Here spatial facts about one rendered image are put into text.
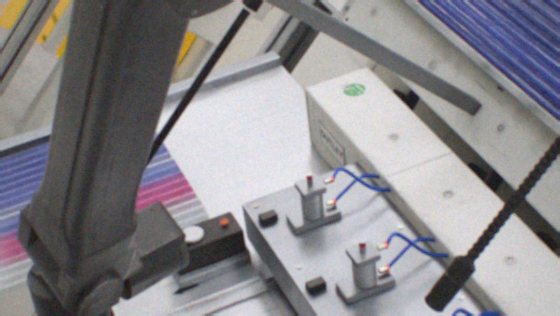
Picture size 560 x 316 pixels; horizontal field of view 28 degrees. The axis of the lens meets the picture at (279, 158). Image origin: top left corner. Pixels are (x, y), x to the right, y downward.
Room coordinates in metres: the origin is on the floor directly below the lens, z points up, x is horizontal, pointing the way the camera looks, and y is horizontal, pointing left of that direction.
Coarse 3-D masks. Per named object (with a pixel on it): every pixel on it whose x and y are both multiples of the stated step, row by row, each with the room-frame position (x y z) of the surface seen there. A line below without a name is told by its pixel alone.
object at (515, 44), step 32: (448, 0) 1.18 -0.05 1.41; (480, 0) 1.15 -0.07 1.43; (512, 0) 1.12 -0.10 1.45; (544, 0) 1.09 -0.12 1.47; (480, 32) 1.13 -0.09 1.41; (512, 32) 1.10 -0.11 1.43; (544, 32) 1.08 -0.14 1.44; (512, 64) 1.08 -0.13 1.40; (544, 64) 1.06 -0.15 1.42; (544, 96) 1.04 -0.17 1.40
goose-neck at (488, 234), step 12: (552, 144) 0.80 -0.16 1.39; (552, 156) 0.80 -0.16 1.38; (540, 168) 0.80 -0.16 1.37; (528, 180) 0.80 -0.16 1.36; (516, 192) 0.80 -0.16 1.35; (528, 192) 0.80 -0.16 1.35; (504, 204) 0.80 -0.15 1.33; (516, 204) 0.80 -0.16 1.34; (504, 216) 0.80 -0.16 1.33; (492, 228) 0.80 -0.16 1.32; (480, 240) 0.80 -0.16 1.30; (468, 252) 0.80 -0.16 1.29; (480, 252) 0.80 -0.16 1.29
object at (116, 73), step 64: (128, 0) 0.53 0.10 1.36; (192, 0) 0.50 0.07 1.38; (64, 64) 0.60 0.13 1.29; (128, 64) 0.57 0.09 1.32; (64, 128) 0.62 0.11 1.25; (128, 128) 0.62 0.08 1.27; (64, 192) 0.65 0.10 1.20; (128, 192) 0.68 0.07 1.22; (64, 256) 0.69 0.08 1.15; (128, 256) 0.74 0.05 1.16
